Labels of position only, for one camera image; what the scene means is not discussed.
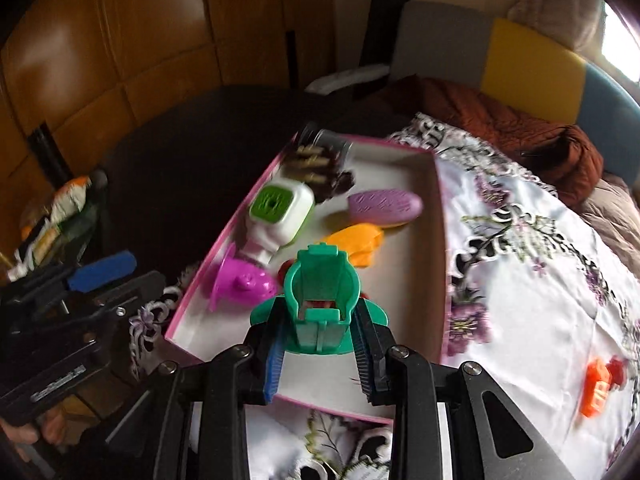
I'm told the yellow orange plastic piece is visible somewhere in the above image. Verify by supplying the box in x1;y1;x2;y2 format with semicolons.
321;223;384;268

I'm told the white embroidered floral tablecloth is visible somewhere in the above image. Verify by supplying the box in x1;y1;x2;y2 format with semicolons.
129;114;639;479

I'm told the magenta plastic cup toy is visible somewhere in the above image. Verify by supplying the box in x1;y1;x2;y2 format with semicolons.
205;242;279;312

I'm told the green plastic flanged piece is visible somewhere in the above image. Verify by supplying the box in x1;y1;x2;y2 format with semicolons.
250;243;362;356

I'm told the red metallic lipstick tube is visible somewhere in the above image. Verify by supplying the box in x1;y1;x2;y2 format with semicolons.
277;259;296;286

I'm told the white green plug-in device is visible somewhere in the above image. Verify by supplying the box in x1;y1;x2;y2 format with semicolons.
241;178;314;266

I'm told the dark brown fan-shaped hook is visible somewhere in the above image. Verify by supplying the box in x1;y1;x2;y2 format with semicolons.
281;125;355;204

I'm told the person's hand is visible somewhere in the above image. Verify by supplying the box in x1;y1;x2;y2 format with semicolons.
0;401;68;463

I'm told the red plastic block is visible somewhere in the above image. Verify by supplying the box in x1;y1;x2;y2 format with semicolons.
605;356;627;389

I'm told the orange perforated building block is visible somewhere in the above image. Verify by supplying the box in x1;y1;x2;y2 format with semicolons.
580;358;612;418

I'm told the purple oval silicone brush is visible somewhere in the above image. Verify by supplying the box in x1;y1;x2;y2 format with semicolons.
347;188;423;228

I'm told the yellow blue grey sofa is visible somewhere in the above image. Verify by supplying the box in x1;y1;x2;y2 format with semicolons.
390;1;639;186

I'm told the beige pink quilted blanket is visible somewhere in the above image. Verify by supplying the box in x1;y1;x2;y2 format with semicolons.
578;172;640;278

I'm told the pink white shallow box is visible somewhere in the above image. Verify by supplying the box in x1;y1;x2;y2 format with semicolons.
165;136;448;422

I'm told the rust brown quilted jacket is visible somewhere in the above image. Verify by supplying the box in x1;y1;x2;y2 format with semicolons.
420;78;604;207

